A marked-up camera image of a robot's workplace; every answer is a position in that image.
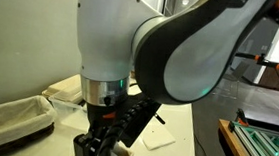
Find black floor cable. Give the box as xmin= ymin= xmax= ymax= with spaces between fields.
xmin=192 ymin=134 xmax=223 ymax=156

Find black framed glass partition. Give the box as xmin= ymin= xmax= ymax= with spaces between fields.
xmin=161 ymin=0 xmax=204 ymax=21

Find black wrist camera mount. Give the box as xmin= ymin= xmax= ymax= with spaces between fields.
xmin=117 ymin=96 xmax=163 ymax=151

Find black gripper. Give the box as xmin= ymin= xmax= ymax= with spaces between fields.
xmin=71 ymin=100 xmax=127 ymax=156

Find white square napkin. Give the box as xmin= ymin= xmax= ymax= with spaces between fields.
xmin=139 ymin=121 xmax=178 ymax=154

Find black rod orange clamps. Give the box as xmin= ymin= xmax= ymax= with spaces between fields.
xmin=234 ymin=50 xmax=279 ymax=72

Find black red clamp tool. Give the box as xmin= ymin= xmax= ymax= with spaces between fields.
xmin=235 ymin=109 xmax=250 ymax=127

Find cloth lined wicker basket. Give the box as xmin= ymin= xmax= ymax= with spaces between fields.
xmin=0 ymin=91 xmax=59 ymax=156

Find wooden base board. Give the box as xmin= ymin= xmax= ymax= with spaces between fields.
xmin=216 ymin=118 xmax=264 ymax=156

